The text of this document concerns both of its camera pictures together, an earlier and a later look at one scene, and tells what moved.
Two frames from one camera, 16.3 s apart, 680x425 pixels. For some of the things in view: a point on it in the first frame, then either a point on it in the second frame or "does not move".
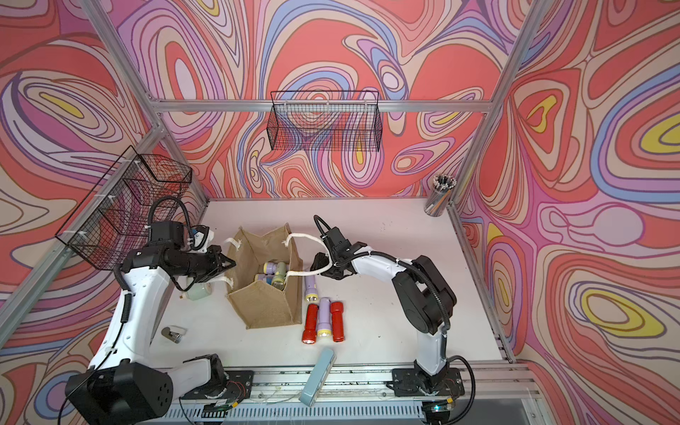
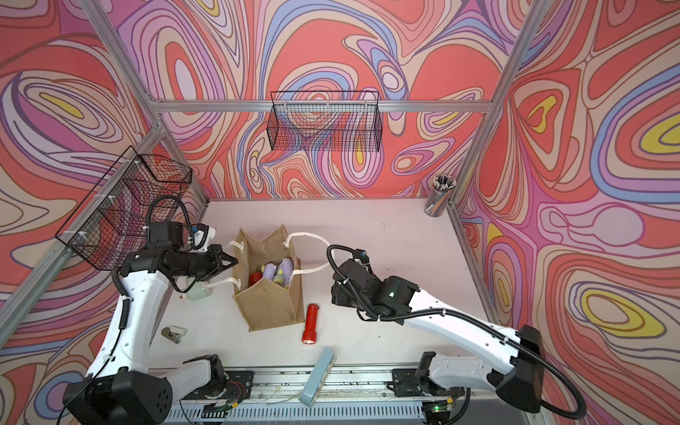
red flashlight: [337, 308] → [254, 277]
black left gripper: [215, 258] does not move
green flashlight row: [278, 280] does not move
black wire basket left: [135, 196] does not move
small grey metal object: [171, 336] does not move
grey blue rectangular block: [318, 377] does not move
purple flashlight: [324, 323] → [287, 268]
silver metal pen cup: [436, 198] does not move
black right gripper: [318, 266] → [339, 295]
